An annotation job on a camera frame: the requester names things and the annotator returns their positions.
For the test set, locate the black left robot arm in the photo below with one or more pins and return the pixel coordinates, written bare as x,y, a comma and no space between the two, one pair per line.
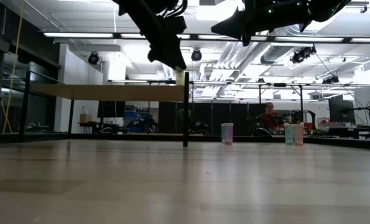
135,3

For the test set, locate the blue storage bins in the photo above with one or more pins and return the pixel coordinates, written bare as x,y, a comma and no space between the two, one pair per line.
135,119

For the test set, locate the pink medicine bottle white cap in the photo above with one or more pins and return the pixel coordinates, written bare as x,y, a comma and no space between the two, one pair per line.
299,135
229,133

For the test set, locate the silver ventilation duct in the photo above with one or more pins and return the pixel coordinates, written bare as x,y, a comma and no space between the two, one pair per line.
275,54

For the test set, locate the person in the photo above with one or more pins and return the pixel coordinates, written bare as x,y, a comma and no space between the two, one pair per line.
269,119

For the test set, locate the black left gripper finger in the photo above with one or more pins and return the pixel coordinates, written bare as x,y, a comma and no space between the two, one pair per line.
166,56
175,49

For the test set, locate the black computer monitor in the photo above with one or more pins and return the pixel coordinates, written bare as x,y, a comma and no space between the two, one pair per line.
341,112

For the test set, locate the wooden shelf with black frame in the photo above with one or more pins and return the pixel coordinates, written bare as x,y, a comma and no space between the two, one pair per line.
110,92

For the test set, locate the yellow medicine bottle white cap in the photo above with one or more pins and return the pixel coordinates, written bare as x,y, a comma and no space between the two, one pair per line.
180,79

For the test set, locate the black partition panels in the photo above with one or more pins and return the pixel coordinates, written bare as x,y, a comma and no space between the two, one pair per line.
222,113

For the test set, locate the small black ceiling camera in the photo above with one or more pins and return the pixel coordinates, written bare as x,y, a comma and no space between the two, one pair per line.
331,80

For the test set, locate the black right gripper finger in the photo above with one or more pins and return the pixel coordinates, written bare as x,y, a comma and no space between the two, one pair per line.
234,32
239,20

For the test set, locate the black ceiling camera cluster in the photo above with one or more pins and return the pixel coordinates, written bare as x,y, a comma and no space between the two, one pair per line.
303,55

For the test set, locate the background black metal frame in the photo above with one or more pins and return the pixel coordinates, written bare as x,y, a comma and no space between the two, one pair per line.
301,102

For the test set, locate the round black ceiling spotlight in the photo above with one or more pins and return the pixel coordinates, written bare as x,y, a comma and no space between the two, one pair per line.
196,55
93,58

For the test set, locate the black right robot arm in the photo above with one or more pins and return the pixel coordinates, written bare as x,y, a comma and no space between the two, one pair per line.
312,9

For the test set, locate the cardboard box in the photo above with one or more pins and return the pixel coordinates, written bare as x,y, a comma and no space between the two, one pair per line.
86,118

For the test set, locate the background green plant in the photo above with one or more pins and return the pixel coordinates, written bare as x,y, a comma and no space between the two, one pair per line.
181,115

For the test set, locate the black wall screen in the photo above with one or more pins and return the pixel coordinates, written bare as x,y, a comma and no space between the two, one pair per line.
110,109

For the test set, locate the overhead light bar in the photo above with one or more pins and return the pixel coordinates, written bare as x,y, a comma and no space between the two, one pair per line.
79,35

